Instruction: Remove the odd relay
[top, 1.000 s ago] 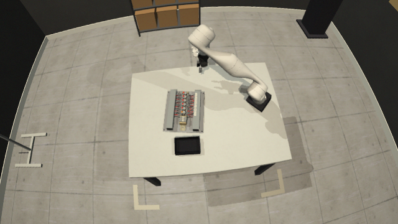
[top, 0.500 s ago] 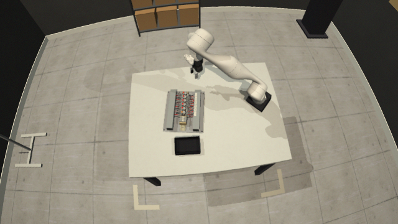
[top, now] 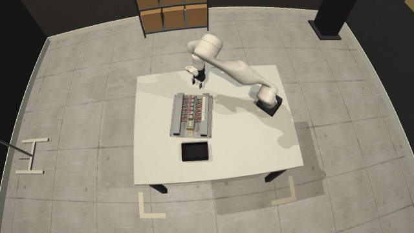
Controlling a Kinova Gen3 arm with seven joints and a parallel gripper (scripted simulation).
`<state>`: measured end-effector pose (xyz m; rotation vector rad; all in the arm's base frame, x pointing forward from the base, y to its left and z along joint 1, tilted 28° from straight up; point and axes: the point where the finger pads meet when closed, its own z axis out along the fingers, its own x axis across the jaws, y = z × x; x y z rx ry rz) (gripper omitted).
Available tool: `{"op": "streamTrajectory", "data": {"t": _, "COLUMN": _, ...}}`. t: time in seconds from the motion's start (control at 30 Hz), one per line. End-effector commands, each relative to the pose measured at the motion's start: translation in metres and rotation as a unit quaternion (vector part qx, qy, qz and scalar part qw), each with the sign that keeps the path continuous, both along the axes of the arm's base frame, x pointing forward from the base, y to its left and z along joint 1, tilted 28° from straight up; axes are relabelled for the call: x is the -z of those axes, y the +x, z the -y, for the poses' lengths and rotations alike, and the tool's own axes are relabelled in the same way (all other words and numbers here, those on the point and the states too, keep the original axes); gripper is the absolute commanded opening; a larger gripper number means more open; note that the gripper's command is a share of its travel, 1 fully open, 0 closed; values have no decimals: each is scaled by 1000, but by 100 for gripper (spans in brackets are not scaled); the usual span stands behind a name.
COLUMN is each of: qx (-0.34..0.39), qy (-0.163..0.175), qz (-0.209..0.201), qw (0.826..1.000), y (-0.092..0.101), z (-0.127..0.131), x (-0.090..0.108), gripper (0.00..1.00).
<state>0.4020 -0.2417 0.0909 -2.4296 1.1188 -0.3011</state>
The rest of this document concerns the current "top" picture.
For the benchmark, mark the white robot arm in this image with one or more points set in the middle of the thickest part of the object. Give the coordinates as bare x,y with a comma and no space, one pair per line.
207,49

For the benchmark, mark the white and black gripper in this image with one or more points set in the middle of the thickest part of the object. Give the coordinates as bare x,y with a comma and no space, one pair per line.
198,73

